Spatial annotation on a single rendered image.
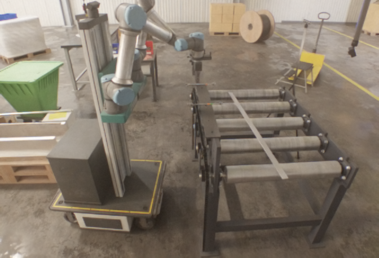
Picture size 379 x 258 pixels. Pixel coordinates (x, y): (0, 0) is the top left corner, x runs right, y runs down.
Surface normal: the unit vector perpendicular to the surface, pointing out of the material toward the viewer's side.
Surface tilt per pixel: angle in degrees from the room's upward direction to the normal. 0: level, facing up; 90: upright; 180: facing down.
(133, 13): 83
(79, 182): 90
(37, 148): 90
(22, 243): 0
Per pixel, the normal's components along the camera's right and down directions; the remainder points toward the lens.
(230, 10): -0.04, 0.51
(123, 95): 0.55, 0.53
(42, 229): 0.00, -0.86
